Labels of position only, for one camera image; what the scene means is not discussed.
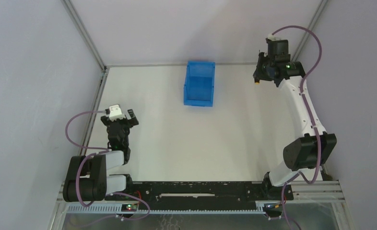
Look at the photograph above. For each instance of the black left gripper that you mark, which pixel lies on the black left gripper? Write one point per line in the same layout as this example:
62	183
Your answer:
120	122

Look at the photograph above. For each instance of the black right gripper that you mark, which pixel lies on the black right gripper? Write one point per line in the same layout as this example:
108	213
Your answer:
260	71

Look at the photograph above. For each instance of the screwdriver with yellow tip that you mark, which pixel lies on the screwdriver with yellow tip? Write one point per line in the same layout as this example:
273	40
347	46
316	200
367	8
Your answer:
258	74

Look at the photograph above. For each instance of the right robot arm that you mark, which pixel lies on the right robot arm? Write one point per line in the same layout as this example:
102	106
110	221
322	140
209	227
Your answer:
261	123

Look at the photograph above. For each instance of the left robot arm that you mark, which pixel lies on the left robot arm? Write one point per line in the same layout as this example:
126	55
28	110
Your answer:
86	179

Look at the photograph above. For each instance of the blue plastic bin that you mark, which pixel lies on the blue plastic bin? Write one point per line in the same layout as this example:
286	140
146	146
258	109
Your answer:
199	84

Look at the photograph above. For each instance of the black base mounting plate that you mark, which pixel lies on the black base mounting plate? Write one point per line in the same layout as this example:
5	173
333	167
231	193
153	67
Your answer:
204	196

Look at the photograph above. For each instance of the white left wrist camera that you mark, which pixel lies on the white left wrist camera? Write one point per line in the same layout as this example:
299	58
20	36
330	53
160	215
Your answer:
115	113

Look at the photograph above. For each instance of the aluminium back frame rail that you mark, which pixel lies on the aluminium back frame rail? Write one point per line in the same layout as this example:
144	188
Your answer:
177	64

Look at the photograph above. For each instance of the aluminium frame rail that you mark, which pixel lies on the aluminium frame rail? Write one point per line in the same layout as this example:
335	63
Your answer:
177	64
81	28

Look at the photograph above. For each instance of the aluminium left frame rail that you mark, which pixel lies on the aluminium left frame rail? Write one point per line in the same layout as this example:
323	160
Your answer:
81	28

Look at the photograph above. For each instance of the aluminium front frame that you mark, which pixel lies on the aluminium front frame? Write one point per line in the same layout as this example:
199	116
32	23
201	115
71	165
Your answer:
320	193

